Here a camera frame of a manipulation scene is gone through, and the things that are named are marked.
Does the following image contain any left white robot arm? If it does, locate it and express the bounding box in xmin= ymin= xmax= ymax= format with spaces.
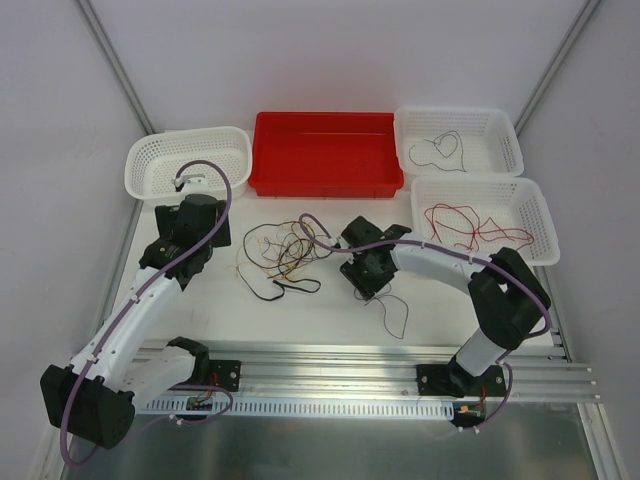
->
xmin=40 ymin=194 xmax=231 ymax=449

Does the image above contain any aluminium mounting rail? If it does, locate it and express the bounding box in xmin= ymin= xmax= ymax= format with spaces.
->
xmin=206 ymin=341 xmax=603 ymax=403

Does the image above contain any white rectangular basket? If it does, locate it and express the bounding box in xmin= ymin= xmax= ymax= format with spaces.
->
xmin=410 ymin=174 xmax=560 ymax=266
xmin=393 ymin=107 xmax=524 ymax=177

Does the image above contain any white slotted cable duct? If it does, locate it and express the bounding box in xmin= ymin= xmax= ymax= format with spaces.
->
xmin=141 ymin=394 xmax=454 ymax=421

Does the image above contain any white oval perforated basket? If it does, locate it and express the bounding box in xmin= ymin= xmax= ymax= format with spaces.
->
xmin=124 ymin=126 xmax=253 ymax=206

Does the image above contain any white far rectangular basket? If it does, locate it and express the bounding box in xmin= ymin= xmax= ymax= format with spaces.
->
xmin=393 ymin=107 xmax=524 ymax=177

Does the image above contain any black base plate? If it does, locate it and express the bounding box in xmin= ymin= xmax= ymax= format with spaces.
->
xmin=186 ymin=359 xmax=242 ymax=392
xmin=415 ymin=364 xmax=507 ymax=398

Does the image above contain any multicolour wire bundle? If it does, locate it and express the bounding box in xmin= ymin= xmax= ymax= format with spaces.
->
xmin=227 ymin=213 xmax=341 ymax=302

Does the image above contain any dark wire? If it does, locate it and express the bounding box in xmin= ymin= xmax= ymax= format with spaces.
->
xmin=355 ymin=292 xmax=412 ymax=340
xmin=407 ymin=129 xmax=469 ymax=174

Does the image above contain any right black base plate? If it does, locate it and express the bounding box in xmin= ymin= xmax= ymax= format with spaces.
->
xmin=415 ymin=364 xmax=507 ymax=398

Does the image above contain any white near rectangular basket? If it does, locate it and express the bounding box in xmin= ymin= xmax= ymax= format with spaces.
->
xmin=410 ymin=174 xmax=560 ymax=266

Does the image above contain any red plastic bin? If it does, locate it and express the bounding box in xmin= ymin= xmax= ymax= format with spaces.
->
xmin=249 ymin=112 xmax=404 ymax=198

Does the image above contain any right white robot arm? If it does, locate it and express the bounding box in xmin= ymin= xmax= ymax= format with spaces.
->
xmin=340 ymin=216 xmax=551 ymax=398

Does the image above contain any aluminium frame post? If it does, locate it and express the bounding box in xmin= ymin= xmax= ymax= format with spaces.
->
xmin=73 ymin=0 xmax=157 ymax=135
xmin=514 ymin=0 xmax=603 ymax=137

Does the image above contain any left aluminium frame post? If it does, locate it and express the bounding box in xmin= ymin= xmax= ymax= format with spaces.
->
xmin=73 ymin=0 xmax=157 ymax=135

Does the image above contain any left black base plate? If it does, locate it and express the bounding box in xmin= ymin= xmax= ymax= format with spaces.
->
xmin=186 ymin=359 xmax=242 ymax=392

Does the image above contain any right aluminium frame post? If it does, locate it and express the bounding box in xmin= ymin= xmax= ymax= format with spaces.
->
xmin=514 ymin=0 xmax=603 ymax=137

